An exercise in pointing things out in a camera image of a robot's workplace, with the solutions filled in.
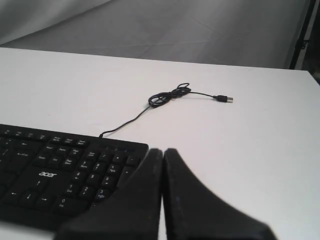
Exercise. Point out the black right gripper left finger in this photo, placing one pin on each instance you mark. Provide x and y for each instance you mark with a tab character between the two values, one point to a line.
131	213

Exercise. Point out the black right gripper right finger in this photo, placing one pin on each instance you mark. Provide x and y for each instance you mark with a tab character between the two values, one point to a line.
193	212

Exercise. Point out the black backdrop stand pole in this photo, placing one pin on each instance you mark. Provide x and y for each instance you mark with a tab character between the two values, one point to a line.
303	38

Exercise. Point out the grey backdrop cloth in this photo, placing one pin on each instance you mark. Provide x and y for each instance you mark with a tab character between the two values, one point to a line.
255	33

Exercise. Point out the black acer keyboard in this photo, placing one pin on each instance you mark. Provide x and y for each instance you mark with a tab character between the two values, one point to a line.
48	177

